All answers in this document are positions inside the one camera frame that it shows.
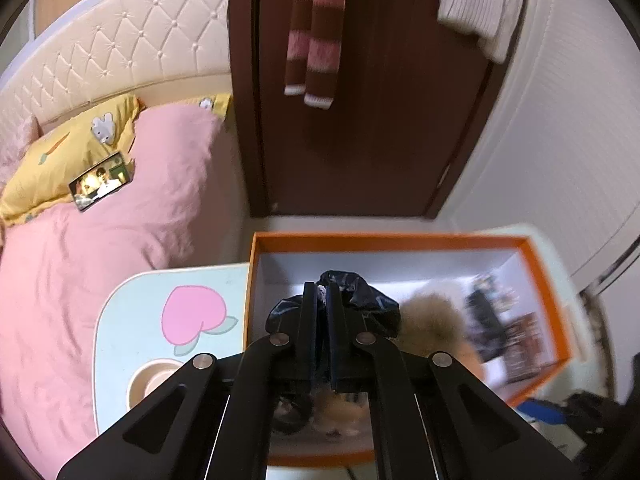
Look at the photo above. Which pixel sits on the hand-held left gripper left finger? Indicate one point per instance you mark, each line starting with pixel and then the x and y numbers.
pixel 307 340

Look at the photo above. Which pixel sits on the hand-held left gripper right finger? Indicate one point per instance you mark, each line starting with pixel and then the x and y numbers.
pixel 340 350

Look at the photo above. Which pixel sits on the small peach plush toy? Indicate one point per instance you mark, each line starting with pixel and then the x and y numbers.
pixel 335 410

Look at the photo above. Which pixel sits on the orange cardboard box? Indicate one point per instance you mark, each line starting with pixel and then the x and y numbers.
pixel 280 280

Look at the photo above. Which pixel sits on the round tan fluffy plush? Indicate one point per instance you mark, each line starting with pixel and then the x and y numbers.
pixel 430 325

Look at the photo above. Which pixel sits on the brown printed packet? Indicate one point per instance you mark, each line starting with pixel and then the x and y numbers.
pixel 525 345

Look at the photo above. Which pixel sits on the dark blurred item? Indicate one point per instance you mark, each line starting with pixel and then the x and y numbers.
pixel 482 315

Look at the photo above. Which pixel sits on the cartoon printed mint table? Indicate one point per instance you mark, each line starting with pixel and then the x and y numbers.
pixel 135 310

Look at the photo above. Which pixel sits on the blue object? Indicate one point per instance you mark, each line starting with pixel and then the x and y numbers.
pixel 542 412

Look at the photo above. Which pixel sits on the brown wardrobe door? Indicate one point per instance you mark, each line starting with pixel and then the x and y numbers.
pixel 390 135

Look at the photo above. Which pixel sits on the smartphone with lit screen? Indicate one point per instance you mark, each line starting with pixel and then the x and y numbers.
pixel 100 182

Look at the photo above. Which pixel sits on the dark cloth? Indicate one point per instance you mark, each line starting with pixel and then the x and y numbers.
pixel 595 420

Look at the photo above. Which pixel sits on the brown pink striped scarf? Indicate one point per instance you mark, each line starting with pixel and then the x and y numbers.
pixel 320 50

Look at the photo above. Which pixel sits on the white ribbed radiator cover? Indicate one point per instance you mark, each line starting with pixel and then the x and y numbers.
pixel 550 135

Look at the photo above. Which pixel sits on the large yellow printed pillow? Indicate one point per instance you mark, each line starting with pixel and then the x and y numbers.
pixel 60 160

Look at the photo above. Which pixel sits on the cream tufted headboard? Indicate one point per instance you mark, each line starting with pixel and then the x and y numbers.
pixel 125 45

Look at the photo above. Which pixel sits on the white knit sweater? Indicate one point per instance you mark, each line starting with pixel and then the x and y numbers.
pixel 480 0

